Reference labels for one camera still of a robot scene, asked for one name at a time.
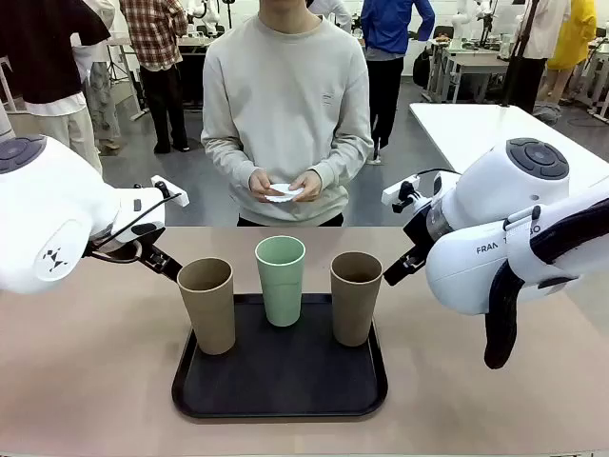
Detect black right arm cable sleeve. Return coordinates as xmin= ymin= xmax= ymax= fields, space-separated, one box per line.
xmin=482 ymin=197 xmax=609 ymax=370

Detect grey background work table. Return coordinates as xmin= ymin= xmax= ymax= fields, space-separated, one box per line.
xmin=425 ymin=40 xmax=510 ymax=104

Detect person's left forearm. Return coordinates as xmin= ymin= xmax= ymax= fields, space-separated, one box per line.
xmin=316 ymin=135 xmax=375 ymax=189

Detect person's right forearm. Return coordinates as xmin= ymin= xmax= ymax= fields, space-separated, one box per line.
xmin=200 ymin=135 xmax=261 ymax=189

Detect white rectangular table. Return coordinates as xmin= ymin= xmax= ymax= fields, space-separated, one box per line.
xmin=408 ymin=102 xmax=609 ymax=178

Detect bystander cream shirt black trousers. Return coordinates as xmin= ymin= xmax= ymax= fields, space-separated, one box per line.
xmin=503 ymin=0 xmax=572 ymax=115

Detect white scalloped paper coaster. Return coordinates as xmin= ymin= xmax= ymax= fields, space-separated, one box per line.
xmin=264 ymin=182 xmax=305 ymax=205

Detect bystander in blue jacket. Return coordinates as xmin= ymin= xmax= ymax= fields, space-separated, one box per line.
xmin=360 ymin=0 xmax=437 ymax=163

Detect bystander in plaid shirt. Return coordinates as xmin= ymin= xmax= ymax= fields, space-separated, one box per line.
xmin=118 ymin=0 xmax=191 ymax=154

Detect tall pale green cup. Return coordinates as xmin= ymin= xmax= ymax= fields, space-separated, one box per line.
xmin=254 ymin=236 xmax=306 ymax=328

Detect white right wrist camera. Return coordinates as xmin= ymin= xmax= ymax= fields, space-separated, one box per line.
xmin=382 ymin=175 xmax=424 ymax=213

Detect black plastic tray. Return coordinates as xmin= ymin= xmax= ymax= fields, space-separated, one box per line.
xmin=170 ymin=292 xmax=389 ymax=420

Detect bystander in patterned trousers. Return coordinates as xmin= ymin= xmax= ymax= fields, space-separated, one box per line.
xmin=70 ymin=0 xmax=123 ymax=151

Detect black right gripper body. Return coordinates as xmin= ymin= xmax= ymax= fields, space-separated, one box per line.
xmin=403 ymin=209 xmax=437 ymax=253

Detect bystander black top beige trousers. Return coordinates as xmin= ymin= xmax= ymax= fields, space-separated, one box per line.
xmin=0 ymin=0 xmax=113 ymax=175

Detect bystander in yellow coat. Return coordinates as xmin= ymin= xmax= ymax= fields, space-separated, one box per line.
xmin=541 ymin=0 xmax=599 ymax=104

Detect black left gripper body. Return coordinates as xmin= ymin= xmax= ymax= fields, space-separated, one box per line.
xmin=88 ymin=222 xmax=167 ymax=264

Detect person's left hand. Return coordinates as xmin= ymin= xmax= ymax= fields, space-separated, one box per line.
xmin=287 ymin=170 xmax=324 ymax=204

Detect person in grey sweatshirt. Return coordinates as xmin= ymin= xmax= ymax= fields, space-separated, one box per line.
xmin=200 ymin=0 xmax=375 ymax=228

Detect person's right hand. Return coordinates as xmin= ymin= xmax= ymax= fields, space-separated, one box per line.
xmin=247 ymin=169 xmax=285 ymax=205

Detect tall brown cup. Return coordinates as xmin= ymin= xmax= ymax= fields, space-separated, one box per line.
xmin=176 ymin=257 xmax=238 ymax=356
xmin=329 ymin=251 xmax=384 ymax=348

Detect grey cloth bundle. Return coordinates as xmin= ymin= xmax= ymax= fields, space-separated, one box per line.
xmin=532 ymin=101 xmax=562 ymax=126

